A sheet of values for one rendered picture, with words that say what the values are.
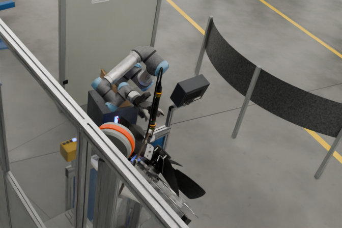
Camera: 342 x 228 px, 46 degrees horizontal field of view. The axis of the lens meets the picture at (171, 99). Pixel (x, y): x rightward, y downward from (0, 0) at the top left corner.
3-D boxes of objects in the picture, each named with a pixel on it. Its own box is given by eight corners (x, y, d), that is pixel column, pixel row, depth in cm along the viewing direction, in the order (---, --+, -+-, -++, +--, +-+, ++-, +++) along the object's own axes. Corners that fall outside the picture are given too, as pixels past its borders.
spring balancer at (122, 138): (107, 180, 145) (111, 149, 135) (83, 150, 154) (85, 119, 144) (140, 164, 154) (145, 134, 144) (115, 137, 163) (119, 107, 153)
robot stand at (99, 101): (83, 175, 374) (88, 90, 314) (112, 166, 388) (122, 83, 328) (95, 199, 355) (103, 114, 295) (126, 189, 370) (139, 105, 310)
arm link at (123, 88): (119, 94, 252) (129, 84, 253) (129, 104, 246) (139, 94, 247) (113, 88, 245) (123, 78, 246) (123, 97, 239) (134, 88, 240)
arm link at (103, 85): (145, 34, 258) (91, 81, 237) (157, 47, 259) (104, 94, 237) (140, 41, 269) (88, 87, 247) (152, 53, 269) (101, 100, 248)
